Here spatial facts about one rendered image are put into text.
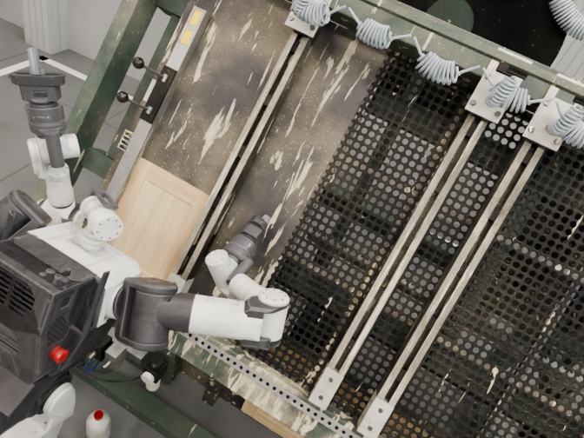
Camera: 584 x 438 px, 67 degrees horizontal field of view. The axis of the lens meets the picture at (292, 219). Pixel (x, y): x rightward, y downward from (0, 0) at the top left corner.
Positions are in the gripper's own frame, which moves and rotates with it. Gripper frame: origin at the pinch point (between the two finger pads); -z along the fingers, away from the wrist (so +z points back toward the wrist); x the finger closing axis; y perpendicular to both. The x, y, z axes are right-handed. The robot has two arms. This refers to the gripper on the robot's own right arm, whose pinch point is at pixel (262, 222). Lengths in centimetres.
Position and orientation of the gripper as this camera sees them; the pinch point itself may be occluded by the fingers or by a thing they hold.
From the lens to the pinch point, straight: 143.7
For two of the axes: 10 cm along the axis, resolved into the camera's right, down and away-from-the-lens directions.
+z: -4.6, 6.2, -6.3
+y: -8.6, -4.8, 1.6
